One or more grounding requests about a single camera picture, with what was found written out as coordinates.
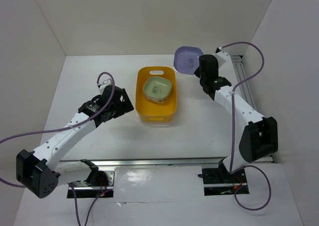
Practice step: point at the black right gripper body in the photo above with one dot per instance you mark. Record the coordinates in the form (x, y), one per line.
(199, 74)

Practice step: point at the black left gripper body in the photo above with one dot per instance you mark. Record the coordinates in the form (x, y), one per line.
(121, 107)

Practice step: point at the purple plate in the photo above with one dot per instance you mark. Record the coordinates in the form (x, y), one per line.
(186, 59)

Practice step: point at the green panda plate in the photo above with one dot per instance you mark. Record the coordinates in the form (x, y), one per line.
(157, 87)

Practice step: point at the cream panda plate back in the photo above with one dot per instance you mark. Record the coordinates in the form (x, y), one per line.
(158, 100)

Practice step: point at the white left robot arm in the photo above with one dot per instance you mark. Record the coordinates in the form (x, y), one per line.
(39, 169)

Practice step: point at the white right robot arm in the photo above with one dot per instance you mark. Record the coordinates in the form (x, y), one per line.
(254, 136)

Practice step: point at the yellow plastic bin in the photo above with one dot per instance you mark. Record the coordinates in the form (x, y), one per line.
(153, 112)

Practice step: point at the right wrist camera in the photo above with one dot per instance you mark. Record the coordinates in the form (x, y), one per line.
(223, 58)

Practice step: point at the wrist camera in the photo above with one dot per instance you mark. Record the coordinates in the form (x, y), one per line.
(102, 85)
(223, 58)

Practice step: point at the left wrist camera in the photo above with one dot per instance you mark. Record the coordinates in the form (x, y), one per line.
(102, 85)

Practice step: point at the aluminium table edge rail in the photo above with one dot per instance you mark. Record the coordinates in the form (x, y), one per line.
(157, 162)

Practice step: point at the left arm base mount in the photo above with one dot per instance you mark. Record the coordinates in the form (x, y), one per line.
(100, 185)

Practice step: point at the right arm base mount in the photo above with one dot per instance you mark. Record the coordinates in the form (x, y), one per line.
(215, 184)

